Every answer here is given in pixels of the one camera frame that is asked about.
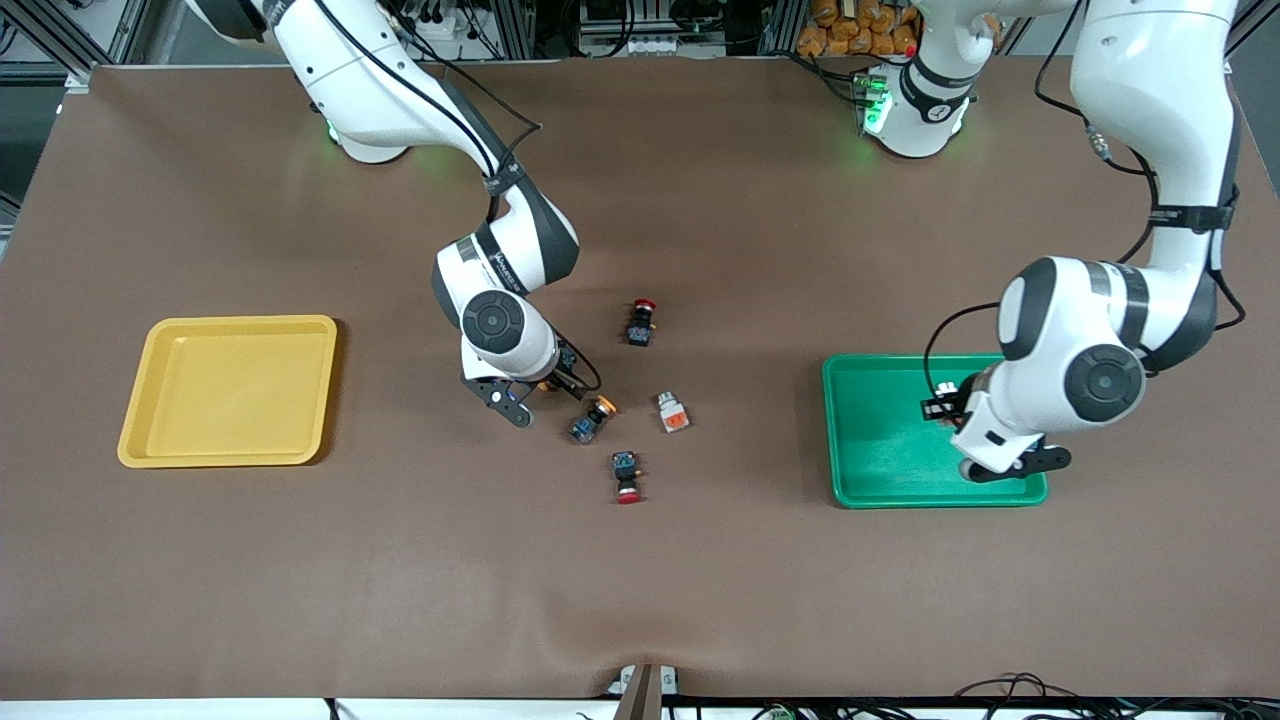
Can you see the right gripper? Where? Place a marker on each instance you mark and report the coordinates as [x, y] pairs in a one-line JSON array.
[[568, 366]]

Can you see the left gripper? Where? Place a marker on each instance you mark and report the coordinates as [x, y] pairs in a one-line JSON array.
[[951, 405]]

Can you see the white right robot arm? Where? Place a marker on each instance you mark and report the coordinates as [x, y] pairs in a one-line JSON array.
[[370, 70]]

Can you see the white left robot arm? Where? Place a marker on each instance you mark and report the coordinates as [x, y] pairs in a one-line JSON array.
[[1150, 80]]

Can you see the red mushroom push button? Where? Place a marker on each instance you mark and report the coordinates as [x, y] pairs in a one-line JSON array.
[[641, 330], [627, 475]]

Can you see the green plastic tray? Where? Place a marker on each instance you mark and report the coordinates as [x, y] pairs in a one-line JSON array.
[[880, 440]]

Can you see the brown table mat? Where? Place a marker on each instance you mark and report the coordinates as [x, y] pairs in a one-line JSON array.
[[740, 200]]

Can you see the white power strip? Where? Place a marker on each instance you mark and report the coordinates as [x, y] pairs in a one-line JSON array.
[[640, 46]]

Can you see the yellow plastic tray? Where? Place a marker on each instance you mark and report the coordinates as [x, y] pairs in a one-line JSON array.
[[225, 395]]

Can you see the green terminal connector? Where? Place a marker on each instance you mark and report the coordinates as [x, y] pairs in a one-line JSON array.
[[778, 713]]

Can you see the power strip with black plugs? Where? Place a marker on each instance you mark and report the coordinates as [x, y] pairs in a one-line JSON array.
[[440, 25]]

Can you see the pile of orange objects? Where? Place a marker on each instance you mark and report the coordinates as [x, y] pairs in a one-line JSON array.
[[860, 25]]

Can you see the tan post with white bracket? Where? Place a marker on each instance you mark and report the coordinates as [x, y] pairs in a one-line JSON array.
[[642, 692]]

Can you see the aluminium frame post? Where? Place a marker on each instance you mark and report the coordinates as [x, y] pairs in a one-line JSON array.
[[780, 25], [515, 25]]

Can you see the aluminium profile rail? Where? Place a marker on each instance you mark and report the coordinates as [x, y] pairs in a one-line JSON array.
[[78, 75], [1258, 28]]

